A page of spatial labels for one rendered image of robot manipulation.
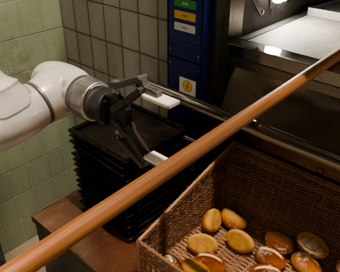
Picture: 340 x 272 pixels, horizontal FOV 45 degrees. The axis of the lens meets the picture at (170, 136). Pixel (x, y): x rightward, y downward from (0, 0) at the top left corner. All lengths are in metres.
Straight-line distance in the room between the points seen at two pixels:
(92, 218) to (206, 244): 0.78
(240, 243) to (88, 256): 0.49
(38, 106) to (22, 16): 1.01
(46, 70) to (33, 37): 0.96
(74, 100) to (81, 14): 0.99
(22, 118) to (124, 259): 0.66
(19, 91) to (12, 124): 0.07
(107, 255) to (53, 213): 0.29
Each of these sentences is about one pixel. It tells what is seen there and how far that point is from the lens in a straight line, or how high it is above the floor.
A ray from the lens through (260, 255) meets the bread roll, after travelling 1.34.
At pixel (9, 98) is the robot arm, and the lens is 0.87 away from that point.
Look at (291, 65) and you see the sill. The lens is 1.21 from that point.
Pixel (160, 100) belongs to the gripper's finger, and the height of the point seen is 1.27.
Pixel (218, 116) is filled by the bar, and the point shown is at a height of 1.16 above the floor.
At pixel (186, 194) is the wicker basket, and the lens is 1.28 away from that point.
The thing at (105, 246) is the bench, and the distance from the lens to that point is 1.41.
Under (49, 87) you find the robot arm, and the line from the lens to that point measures 0.91.
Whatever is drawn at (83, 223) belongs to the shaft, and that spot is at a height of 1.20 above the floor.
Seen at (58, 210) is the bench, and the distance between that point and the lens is 1.58.
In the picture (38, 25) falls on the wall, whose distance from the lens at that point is 1.91.
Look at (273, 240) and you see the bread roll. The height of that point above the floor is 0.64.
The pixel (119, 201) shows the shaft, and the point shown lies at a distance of 0.61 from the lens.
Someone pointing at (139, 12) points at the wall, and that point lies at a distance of 1.55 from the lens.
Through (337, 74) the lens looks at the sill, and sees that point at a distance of 1.16.
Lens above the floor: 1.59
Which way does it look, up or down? 31 degrees down
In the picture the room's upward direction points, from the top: straight up
